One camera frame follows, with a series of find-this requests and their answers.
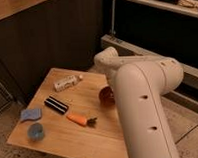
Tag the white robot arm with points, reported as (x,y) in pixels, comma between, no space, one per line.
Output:
(137,83)

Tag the white patterned bottle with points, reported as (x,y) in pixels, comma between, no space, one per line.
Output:
(67,82)

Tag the orange toy carrot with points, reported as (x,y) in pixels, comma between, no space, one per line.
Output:
(82,120)

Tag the wooden board table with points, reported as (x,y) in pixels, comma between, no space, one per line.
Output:
(65,138)

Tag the black striped rectangular block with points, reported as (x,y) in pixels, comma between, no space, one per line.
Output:
(56,105)

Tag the blue cloth piece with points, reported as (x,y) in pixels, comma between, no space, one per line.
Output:
(30,114)

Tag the blue cup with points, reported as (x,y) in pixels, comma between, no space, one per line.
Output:
(35,132)

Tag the metal shelf rack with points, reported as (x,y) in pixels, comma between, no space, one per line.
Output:
(141,29)

